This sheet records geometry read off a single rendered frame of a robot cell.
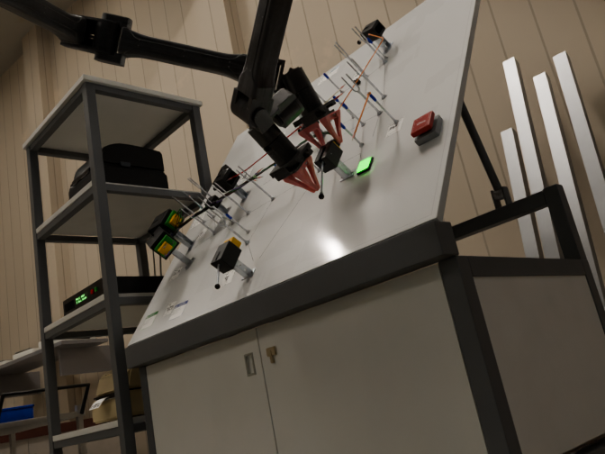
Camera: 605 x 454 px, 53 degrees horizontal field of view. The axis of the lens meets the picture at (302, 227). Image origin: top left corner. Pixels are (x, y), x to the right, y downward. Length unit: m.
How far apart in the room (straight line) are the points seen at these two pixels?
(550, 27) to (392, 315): 2.58
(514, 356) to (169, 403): 1.03
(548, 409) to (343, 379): 0.40
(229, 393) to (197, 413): 0.16
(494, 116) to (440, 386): 2.52
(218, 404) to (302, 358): 0.35
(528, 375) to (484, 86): 2.55
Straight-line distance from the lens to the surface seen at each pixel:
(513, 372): 1.20
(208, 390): 1.70
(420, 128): 1.32
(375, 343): 1.25
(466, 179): 3.53
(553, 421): 1.29
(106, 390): 2.23
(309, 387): 1.40
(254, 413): 1.55
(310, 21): 4.49
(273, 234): 1.60
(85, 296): 2.28
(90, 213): 2.47
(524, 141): 3.06
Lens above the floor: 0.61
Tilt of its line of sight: 16 degrees up
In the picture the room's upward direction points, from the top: 12 degrees counter-clockwise
